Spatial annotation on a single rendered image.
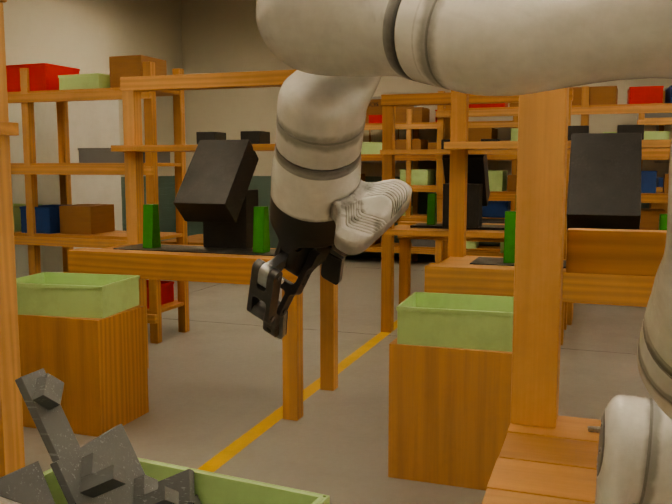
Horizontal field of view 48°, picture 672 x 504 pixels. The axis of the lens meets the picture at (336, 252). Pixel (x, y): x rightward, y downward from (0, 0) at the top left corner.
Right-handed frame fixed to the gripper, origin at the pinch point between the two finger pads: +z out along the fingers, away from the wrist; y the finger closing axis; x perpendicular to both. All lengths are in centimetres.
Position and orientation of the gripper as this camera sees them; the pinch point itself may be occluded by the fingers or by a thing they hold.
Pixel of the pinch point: (304, 301)
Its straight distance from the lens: 75.4
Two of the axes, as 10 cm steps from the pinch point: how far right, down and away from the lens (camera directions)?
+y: -5.8, 5.4, -6.2
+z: -0.9, 7.1, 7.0
